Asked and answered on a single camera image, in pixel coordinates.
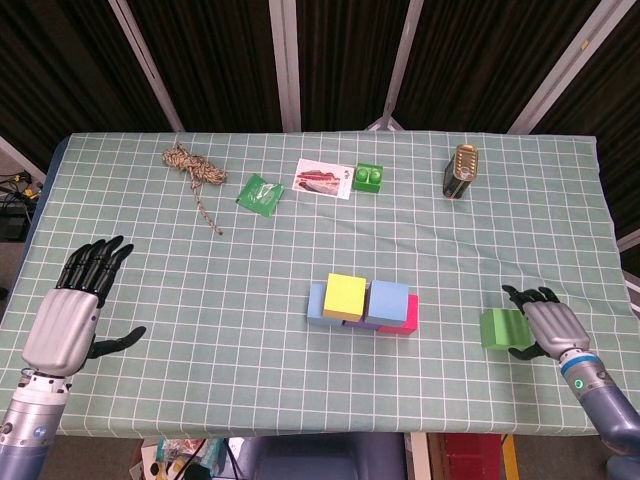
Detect braided beige rope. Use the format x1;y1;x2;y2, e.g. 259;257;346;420
160;141;229;236

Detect light blue foam cube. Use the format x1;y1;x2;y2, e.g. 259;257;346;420
306;282;347;328

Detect steel blue foam cube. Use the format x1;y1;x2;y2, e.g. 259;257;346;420
364;279;412;327

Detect black electronic box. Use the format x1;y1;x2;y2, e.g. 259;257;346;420
0;209;29;242

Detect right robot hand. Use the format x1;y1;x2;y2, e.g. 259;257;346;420
500;284;592;362

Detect dark pleated curtain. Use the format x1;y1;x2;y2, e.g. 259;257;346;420
0;0;640;241

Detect pile of colourful packages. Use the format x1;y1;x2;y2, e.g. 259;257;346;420
139;437;236;480

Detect white picture card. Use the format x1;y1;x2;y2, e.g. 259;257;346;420
291;157;354;200

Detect green toy brick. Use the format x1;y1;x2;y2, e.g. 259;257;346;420
352;162;385;194

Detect green foam cube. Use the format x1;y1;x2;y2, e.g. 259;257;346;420
479;307;533;352

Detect green checked tablecloth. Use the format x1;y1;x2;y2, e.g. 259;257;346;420
0;130;640;436

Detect red box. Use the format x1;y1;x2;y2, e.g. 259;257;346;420
439;433;506;480

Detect pink foam cube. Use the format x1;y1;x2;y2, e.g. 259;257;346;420
376;293;420;337

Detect green foil sachet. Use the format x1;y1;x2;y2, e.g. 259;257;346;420
235;172;286;218

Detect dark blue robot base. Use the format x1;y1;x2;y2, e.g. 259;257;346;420
239;432;407;480

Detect yellow and black cables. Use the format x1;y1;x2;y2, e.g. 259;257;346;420
0;169;44;201

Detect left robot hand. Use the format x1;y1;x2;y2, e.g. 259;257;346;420
21;235;148;379

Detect yellow vertical bar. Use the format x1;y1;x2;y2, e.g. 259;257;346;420
501;434;519;480

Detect yellow foam cube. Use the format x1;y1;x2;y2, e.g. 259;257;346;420
322;272;369;323

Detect white metal frame post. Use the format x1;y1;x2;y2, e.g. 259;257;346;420
367;0;426;132
506;0;619;135
268;0;303;134
108;0;185;134

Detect white table leg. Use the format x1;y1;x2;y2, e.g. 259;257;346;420
409;432;432;480

